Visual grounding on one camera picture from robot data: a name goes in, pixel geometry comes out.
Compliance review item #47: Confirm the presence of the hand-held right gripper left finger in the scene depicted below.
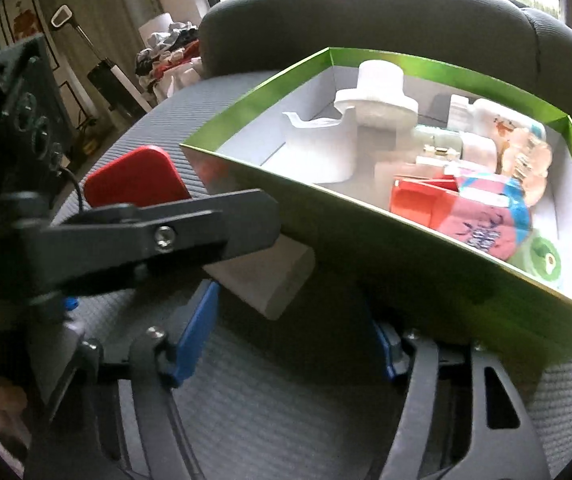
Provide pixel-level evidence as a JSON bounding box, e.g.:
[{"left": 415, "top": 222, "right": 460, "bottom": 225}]
[{"left": 26, "top": 280, "right": 221, "bottom": 480}]

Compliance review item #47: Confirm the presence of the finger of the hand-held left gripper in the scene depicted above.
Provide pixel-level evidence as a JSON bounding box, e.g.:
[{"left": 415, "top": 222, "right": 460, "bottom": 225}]
[{"left": 0, "top": 187, "right": 281, "bottom": 307}]

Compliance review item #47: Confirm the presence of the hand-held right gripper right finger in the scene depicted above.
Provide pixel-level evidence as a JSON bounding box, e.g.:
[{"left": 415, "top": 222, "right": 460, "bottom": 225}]
[{"left": 371, "top": 317, "right": 552, "bottom": 480}]

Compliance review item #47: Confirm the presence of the red tray with monster figure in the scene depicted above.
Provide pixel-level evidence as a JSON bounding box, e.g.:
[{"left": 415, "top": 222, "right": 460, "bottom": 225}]
[{"left": 84, "top": 146, "right": 193, "bottom": 209}]

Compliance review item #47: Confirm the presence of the green cardboard box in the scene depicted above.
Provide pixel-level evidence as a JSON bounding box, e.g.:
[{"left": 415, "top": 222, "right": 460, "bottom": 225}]
[{"left": 180, "top": 46, "right": 572, "bottom": 366}]

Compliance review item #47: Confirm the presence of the white charger block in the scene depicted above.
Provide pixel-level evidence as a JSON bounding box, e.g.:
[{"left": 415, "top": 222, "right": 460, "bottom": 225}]
[{"left": 203, "top": 237, "right": 315, "bottom": 321}]

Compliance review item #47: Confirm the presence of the pink tube with orange cap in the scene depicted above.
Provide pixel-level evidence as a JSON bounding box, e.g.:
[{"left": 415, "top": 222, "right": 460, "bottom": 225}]
[{"left": 388, "top": 172, "right": 533, "bottom": 261}]

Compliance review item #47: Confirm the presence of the clear plastic hair clip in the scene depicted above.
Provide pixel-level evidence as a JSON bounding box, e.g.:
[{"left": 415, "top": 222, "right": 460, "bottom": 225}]
[{"left": 373, "top": 127, "right": 498, "bottom": 196}]

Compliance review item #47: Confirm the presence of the white plastic funnel cup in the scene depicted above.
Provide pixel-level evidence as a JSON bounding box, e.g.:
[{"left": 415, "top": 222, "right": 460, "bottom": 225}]
[{"left": 333, "top": 60, "right": 419, "bottom": 131}]

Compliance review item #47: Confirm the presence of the grey sofa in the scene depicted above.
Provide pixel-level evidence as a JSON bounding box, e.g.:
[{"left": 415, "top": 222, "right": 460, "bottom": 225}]
[{"left": 40, "top": 0, "right": 572, "bottom": 480}]

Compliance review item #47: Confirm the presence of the black and white vacuum cleaner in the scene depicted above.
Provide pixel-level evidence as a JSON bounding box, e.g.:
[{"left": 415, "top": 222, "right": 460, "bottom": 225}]
[{"left": 50, "top": 5, "right": 154, "bottom": 121}]

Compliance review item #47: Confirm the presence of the pile of clothes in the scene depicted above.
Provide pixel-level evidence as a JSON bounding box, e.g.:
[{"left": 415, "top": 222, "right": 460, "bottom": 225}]
[{"left": 134, "top": 22, "right": 204, "bottom": 106}]

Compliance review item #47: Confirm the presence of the black cable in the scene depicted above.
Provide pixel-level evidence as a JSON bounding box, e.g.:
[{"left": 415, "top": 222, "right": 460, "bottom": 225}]
[{"left": 60, "top": 167, "right": 86, "bottom": 211}]

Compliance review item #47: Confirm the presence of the framed wall picture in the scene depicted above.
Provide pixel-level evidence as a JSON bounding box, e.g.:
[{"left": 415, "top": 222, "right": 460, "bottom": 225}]
[{"left": 0, "top": 0, "right": 59, "bottom": 71}]

